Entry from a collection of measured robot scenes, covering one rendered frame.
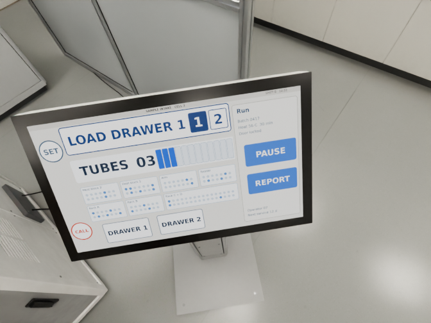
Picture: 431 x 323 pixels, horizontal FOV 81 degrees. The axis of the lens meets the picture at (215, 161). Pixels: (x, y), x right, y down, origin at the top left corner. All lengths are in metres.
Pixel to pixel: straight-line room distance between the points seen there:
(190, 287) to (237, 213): 1.00
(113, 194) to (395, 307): 1.50
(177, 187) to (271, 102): 0.23
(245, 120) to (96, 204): 0.33
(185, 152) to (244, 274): 1.09
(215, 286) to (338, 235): 0.75
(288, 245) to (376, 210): 0.58
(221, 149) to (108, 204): 0.24
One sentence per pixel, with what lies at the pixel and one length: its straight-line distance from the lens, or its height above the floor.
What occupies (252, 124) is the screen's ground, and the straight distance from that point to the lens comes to 0.47.
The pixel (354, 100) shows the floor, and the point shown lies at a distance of 2.25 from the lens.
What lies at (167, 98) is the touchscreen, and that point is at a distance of 0.45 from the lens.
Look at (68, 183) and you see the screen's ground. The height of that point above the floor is 1.10.
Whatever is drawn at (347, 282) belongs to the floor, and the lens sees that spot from 1.63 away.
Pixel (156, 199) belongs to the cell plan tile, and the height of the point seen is 1.05.
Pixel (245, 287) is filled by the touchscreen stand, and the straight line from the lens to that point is 1.48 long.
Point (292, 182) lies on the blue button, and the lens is 0.53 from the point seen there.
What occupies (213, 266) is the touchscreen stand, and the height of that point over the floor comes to 0.04.
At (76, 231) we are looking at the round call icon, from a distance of 0.59.
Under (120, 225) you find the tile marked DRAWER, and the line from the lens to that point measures 0.56.
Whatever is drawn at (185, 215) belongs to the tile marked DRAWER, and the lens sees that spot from 0.53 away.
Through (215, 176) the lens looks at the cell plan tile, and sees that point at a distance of 0.49.
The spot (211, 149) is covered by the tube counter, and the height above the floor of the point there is 1.11.
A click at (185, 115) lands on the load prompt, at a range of 0.45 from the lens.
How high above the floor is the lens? 1.51
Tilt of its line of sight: 60 degrees down
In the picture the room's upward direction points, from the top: 7 degrees counter-clockwise
